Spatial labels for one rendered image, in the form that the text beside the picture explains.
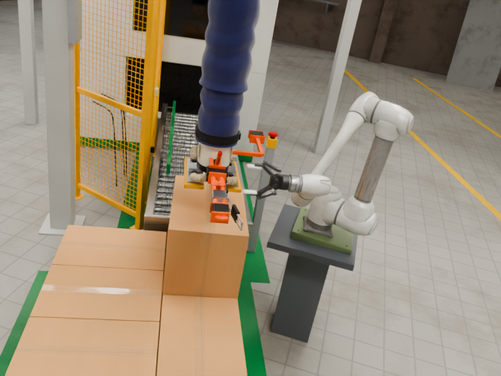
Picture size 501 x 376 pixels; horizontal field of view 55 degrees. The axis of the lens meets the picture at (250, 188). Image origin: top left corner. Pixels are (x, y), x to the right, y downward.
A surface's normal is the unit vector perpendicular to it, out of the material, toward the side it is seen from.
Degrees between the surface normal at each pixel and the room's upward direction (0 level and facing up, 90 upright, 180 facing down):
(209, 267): 90
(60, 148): 90
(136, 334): 0
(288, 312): 90
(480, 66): 77
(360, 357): 0
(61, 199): 90
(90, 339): 0
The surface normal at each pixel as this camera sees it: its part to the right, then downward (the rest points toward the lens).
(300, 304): -0.25, 0.40
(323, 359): 0.15, -0.88
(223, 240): 0.07, 0.47
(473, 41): -0.21, 0.19
